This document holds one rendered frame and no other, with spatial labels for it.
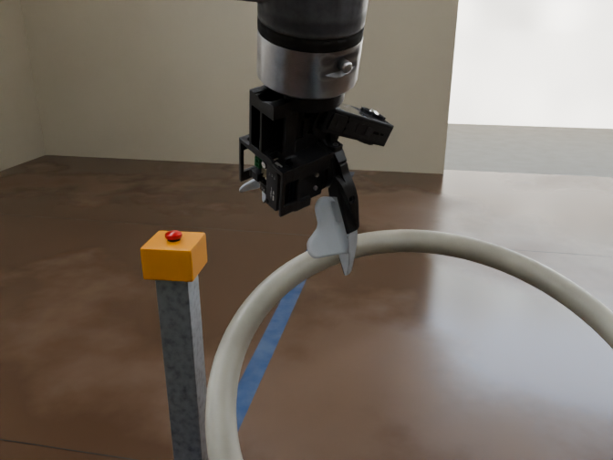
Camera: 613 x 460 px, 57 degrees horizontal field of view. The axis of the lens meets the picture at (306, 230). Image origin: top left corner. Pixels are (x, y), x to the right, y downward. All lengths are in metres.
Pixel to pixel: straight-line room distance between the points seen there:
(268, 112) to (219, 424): 0.29
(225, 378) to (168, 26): 6.19
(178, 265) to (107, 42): 5.82
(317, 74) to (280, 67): 0.03
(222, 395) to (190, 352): 0.86
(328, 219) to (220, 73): 5.94
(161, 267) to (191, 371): 0.29
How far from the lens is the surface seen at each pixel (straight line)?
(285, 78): 0.48
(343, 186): 0.55
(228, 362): 0.59
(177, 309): 1.38
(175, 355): 1.45
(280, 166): 0.52
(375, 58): 6.11
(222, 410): 0.56
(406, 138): 6.20
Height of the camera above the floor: 1.56
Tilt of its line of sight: 20 degrees down
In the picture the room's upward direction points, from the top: straight up
